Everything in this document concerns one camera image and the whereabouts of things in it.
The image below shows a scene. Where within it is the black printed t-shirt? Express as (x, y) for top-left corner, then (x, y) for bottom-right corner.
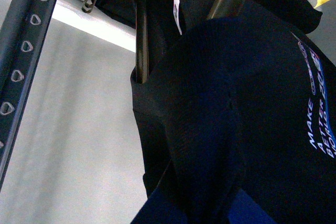
(96, 0), (335, 223)

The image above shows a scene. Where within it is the dark metal clothes rack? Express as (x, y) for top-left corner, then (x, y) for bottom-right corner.
(1, 0), (57, 182)

